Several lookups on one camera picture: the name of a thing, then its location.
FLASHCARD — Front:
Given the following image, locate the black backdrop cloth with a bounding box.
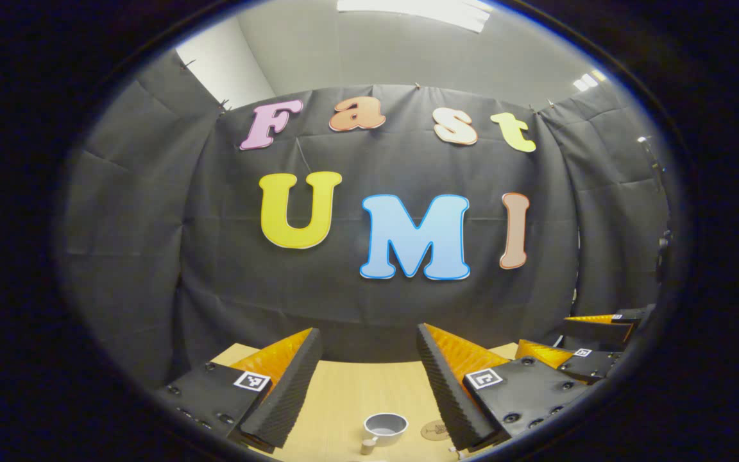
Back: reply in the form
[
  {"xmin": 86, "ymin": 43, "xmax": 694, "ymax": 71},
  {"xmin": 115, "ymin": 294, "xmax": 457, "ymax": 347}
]
[{"xmin": 55, "ymin": 51, "xmax": 672, "ymax": 392}]

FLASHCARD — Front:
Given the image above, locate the round cork coaster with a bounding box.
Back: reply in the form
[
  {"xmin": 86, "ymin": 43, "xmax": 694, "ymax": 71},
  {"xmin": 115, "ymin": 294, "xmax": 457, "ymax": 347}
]
[{"xmin": 420, "ymin": 420, "xmax": 451, "ymax": 443}]

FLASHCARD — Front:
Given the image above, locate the ceiling light panel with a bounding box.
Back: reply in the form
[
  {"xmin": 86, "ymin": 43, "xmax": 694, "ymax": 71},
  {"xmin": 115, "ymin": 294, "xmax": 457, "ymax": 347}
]
[
  {"xmin": 336, "ymin": 0, "xmax": 493, "ymax": 34},
  {"xmin": 572, "ymin": 69, "xmax": 609, "ymax": 92}
]

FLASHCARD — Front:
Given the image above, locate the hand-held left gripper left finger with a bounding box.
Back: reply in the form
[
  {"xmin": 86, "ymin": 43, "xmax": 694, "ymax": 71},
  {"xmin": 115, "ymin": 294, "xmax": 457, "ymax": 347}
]
[{"xmin": 155, "ymin": 327, "xmax": 323, "ymax": 455}]

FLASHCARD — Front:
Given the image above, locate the light wooden desktop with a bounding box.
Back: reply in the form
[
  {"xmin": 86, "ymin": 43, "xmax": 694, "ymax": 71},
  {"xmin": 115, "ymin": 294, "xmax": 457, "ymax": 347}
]
[{"xmin": 210, "ymin": 342, "xmax": 521, "ymax": 462}]

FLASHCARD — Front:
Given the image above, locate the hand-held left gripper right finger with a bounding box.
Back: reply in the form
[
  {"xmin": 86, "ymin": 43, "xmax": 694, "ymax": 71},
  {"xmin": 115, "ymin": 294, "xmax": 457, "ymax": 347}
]
[{"xmin": 416, "ymin": 323, "xmax": 593, "ymax": 453}]

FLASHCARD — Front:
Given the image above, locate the white cup with wooden handle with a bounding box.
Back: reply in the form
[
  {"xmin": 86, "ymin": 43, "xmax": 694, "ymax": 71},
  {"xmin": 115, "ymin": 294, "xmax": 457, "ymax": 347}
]
[{"xmin": 360, "ymin": 413, "xmax": 409, "ymax": 456}]

